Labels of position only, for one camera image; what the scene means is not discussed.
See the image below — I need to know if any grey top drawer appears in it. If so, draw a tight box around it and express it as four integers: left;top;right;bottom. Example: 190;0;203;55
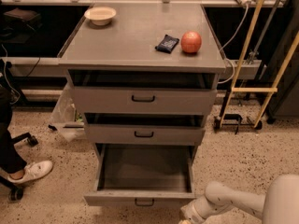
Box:
69;69;217;115

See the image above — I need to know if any white sneaker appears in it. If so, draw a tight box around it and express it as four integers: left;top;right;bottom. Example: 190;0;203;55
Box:
7;161;53;184

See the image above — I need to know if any black office chair base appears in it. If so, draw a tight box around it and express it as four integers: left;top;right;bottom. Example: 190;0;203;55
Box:
0;132;38;202

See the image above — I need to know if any clear plastic bag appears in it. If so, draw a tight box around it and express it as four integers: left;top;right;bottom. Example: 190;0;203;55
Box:
50;84;86;142

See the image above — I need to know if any black trouser leg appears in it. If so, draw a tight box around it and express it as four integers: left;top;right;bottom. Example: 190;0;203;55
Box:
0;87;26;179

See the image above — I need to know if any grey bottom drawer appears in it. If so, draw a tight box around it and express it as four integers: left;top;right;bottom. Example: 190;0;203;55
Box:
85;143;197;208

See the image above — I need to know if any grey drawer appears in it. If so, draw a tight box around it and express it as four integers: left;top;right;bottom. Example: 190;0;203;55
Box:
85;113;205;146
85;143;197;208
69;69;217;115

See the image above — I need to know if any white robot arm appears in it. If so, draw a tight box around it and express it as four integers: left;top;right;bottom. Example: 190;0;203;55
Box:
178;175;299;224

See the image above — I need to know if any grey middle drawer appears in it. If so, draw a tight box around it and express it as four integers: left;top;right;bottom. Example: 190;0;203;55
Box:
85;113;205;146

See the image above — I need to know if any white power cable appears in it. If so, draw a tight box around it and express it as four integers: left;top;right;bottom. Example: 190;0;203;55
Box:
216;3;250;85

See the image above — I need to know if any white bowl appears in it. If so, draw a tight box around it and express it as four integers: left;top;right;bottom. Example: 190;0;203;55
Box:
84;7;117;26

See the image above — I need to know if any black box on shelf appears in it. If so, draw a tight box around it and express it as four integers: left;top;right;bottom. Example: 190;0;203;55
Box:
4;8;42;30

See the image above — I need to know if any dark blue snack packet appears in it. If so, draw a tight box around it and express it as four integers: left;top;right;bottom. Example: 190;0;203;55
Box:
155;35;179;54

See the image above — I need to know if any yellow wooden frame stand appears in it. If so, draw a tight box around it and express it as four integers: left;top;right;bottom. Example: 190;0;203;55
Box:
214;0;299;130

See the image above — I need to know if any red apple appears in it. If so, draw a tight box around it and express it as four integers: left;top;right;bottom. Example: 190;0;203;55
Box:
180;31;202;53

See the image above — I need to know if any grey drawer cabinet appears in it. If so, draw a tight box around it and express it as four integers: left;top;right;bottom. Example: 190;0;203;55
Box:
57;2;227;158

